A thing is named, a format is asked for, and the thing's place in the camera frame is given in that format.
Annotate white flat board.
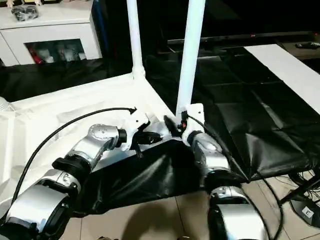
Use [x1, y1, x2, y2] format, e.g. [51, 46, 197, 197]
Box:
[243, 43, 320, 105]

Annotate brown wooden bench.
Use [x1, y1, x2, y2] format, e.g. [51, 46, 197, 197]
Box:
[281, 31, 320, 61]

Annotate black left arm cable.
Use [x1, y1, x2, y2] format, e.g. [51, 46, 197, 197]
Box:
[12, 106, 138, 199]

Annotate thin black rod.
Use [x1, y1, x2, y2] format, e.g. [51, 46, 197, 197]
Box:
[279, 184, 314, 205]

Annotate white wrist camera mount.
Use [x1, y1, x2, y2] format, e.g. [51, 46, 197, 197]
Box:
[180, 102, 205, 145]
[123, 109, 151, 152]

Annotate white plastic table leg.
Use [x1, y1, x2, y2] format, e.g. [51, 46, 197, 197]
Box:
[175, 0, 207, 118]
[126, 0, 147, 80]
[0, 96, 11, 114]

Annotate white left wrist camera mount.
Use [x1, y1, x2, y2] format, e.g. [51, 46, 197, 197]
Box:
[123, 109, 151, 152]

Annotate black remote control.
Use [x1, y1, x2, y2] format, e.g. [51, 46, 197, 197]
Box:
[294, 42, 320, 50]

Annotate black mat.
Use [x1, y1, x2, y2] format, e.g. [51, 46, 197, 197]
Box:
[0, 44, 315, 219]

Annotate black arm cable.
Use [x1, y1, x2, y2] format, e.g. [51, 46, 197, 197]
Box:
[183, 111, 285, 240]
[12, 106, 138, 199]

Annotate white bottle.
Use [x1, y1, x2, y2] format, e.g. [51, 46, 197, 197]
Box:
[61, 47, 74, 63]

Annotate white plastic table top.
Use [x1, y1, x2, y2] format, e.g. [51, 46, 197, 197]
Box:
[0, 71, 185, 206]

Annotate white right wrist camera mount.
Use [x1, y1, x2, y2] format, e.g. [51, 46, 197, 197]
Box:
[180, 102, 205, 145]

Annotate red bottle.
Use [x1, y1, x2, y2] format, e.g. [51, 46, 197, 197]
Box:
[29, 48, 44, 65]

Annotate tangled black floor cables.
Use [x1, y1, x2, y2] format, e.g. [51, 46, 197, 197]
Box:
[286, 169, 320, 199]

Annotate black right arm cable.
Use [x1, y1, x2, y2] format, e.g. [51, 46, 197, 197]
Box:
[183, 111, 285, 240]

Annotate white cabinet with glass doors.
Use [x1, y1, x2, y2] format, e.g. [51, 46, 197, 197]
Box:
[0, 0, 104, 68]

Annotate black flat stand base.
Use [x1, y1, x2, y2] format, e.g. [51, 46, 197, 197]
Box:
[289, 196, 320, 223]

